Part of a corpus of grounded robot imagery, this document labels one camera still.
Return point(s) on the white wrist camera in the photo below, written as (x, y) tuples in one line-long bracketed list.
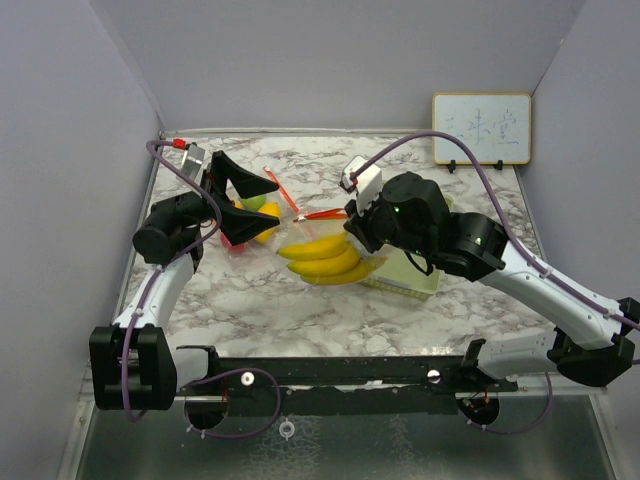
[(367, 186), (192, 160)]

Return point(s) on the green toy apple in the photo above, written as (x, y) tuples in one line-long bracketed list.
[(254, 203)]

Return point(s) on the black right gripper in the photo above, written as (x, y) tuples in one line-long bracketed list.
[(359, 224)]

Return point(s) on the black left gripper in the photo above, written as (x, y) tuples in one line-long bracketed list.
[(248, 183)]

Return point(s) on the pale green perforated basket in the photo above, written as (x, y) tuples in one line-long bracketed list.
[(398, 275)]

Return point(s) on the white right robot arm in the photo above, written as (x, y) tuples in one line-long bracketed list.
[(588, 343)]

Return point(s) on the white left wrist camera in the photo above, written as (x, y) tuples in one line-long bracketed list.
[(192, 160)]

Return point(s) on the clear orange-zip bag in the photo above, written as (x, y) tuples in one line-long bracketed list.
[(312, 225), (272, 208)]

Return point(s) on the yellow toy banana bunch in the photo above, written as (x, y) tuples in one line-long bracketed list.
[(329, 261)]

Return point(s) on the red toy apple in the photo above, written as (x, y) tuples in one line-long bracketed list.
[(234, 249)]

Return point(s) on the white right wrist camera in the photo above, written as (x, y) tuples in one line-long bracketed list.
[(367, 186)]

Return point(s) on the small whiteboard with wooden frame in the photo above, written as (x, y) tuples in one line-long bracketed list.
[(496, 127)]

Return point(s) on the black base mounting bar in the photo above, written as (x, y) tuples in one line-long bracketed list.
[(328, 386)]

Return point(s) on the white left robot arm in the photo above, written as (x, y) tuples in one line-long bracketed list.
[(133, 367)]

